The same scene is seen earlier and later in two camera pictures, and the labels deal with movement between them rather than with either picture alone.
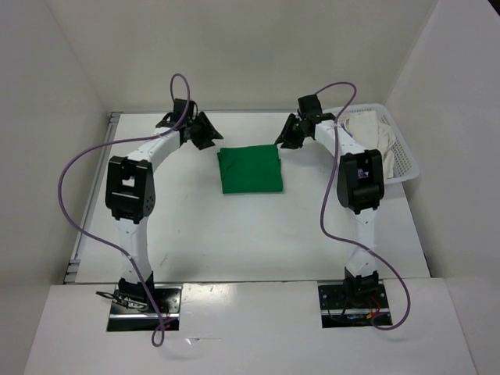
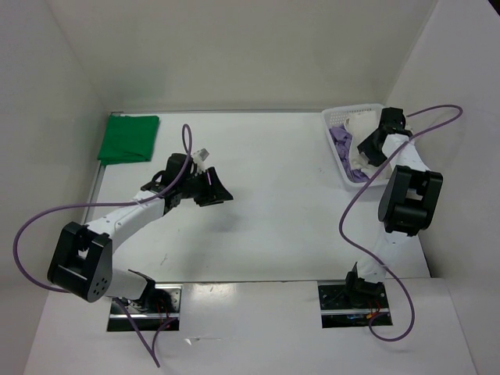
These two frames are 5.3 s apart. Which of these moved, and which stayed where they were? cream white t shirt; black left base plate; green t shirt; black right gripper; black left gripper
Moved: black right gripper; black left gripper; green t shirt
Stayed: cream white t shirt; black left base plate
